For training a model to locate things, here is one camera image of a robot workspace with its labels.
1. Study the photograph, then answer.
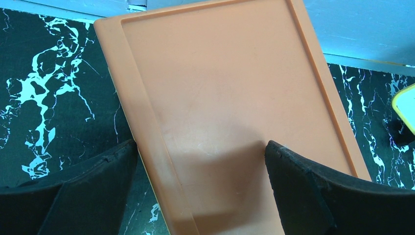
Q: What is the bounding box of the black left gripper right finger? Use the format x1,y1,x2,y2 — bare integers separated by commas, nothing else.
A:
265,141,415,235

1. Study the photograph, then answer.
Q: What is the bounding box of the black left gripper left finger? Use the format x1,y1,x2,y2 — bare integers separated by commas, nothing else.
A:
0,140,138,235

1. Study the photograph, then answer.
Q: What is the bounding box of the orange drawer organizer box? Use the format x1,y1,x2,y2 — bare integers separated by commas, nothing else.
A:
93,0,370,235

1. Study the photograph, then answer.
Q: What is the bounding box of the yellow framed whiteboard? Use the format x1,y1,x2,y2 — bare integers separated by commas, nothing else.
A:
392,84,415,135

